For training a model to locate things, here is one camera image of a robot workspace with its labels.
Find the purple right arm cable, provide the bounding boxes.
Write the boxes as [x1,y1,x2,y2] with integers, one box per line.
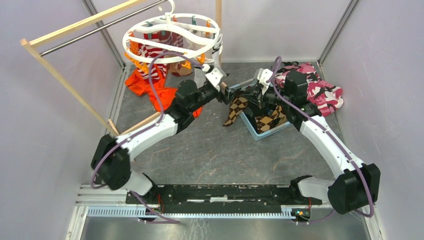
[268,56,376,225]

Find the wooden drying rack frame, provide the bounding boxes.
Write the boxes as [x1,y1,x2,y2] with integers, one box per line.
[19,0,231,137]

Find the red white striped sock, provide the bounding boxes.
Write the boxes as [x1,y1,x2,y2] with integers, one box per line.
[138,31,171,83]

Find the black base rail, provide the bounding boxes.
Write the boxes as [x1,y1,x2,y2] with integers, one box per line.
[125,184,323,224]

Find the white round clip hanger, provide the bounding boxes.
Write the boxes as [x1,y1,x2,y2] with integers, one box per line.
[122,0,222,65]

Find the pink camouflage trousers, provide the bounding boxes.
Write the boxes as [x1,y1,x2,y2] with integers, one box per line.
[275,62,344,117]

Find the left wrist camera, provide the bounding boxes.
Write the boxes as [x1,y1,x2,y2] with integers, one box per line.
[202,63,227,91]

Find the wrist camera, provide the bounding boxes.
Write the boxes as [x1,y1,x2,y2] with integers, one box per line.
[255,68,274,95]
[202,63,227,91]

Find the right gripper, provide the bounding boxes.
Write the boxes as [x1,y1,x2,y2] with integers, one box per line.
[240,82,292,109]

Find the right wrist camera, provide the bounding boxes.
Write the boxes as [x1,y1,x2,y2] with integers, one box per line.
[255,68,274,95]

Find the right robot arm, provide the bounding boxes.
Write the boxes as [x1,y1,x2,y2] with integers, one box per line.
[248,68,381,218]

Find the metal hanging rod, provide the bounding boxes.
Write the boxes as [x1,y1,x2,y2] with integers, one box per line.
[40,0,165,57]

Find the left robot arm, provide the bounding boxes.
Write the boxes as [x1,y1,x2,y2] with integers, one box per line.
[90,80,235,204]

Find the white sock with black stripes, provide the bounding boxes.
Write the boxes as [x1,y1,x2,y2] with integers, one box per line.
[193,32,223,88]

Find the orange cloth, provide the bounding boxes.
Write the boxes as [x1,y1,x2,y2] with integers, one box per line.
[124,67,204,118]

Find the brown argyle sock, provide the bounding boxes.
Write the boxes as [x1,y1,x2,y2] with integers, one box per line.
[222,96,249,127]
[254,105,289,134]

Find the light blue laundry basket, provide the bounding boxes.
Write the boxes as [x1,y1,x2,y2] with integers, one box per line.
[223,80,290,141]

